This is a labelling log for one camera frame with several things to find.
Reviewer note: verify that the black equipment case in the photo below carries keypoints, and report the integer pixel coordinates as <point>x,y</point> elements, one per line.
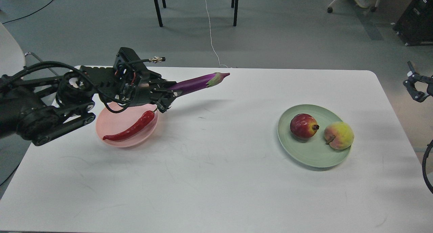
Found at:
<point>415,25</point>

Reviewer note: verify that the yellow pink peach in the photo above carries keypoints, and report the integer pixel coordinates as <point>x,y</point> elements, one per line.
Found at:
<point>339,135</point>

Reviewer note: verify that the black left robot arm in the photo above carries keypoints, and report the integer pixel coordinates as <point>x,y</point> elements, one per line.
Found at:
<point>50,99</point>

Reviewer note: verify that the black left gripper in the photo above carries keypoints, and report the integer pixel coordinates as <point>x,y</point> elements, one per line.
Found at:
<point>139,85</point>

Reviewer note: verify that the black table leg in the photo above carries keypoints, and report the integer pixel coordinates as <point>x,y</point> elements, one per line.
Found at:
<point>234,6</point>
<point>158,11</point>

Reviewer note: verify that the red chili pepper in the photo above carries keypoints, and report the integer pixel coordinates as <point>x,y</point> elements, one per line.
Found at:
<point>140,124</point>

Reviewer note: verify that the black table leg left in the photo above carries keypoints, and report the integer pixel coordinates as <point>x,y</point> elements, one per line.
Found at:
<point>158,11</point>

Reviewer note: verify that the purple eggplant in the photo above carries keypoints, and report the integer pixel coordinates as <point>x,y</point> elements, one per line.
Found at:
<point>199,83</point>

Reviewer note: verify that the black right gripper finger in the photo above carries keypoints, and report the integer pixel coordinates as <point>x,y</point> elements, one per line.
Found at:
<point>412,78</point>

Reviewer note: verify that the white round side table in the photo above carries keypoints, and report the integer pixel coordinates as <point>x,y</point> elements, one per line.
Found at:
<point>12,59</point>

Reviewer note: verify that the pink plate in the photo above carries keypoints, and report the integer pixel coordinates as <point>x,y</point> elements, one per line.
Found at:
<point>108,123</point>

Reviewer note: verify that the red pomegranate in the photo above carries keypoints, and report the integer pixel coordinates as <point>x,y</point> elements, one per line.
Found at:
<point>304,126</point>

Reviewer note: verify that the green plate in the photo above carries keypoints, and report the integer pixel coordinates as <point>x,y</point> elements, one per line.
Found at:
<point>312,152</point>

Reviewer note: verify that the black table leg right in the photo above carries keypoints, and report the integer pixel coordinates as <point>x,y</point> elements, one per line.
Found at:
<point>234,6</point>

